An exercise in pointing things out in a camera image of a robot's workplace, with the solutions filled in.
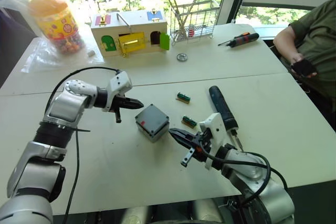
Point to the person bare forearm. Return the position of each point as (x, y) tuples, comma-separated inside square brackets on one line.
[(286, 40)]

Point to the wooden lock box colourful doors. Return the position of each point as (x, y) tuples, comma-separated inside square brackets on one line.
[(131, 27)]

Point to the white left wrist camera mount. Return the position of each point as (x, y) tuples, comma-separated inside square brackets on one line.
[(120, 83)]

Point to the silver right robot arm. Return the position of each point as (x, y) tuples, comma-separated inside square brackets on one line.
[(265, 190)]

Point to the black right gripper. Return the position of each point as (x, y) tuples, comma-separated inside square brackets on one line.
[(198, 144)]

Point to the candy jar orange lid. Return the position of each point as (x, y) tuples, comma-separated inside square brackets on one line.
[(56, 24)]

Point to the grey box with lid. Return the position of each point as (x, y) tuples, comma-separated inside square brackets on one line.
[(152, 121)]

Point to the red black hand screwdriver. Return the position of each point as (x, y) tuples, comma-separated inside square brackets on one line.
[(244, 39)]

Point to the thin bamboo stick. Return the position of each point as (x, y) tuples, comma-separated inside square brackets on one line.
[(175, 2), (170, 3), (195, 3)]

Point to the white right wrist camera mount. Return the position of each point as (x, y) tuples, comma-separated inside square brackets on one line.
[(216, 127)]

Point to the person hand with black glove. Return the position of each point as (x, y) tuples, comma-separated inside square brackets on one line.
[(304, 67)]

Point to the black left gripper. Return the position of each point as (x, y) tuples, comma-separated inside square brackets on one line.
[(119, 102)]

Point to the small grey metal piece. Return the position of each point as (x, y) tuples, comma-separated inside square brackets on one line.
[(90, 53)]

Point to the grey rounded shape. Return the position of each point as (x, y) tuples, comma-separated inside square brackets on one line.
[(136, 215), (207, 211)]

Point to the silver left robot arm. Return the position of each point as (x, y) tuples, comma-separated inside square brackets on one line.
[(65, 106)]

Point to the dark blue electric screwdriver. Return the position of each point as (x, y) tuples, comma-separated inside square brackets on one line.
[(223, 108)]

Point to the clear plastic bag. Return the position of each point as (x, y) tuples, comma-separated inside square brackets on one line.
[(44, 56)]

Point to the small red white item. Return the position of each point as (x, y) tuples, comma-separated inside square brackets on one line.
[(191, 32)]

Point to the person torso green shirt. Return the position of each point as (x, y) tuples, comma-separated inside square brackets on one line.
[(320, 40)]

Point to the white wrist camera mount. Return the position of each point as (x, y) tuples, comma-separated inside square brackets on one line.
[(216, 127), (120, 83)]

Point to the round metal gear disc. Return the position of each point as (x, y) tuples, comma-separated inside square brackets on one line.
[(181, 57)]

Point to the black zip tie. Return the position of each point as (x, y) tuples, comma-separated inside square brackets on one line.
[(80, 130)]

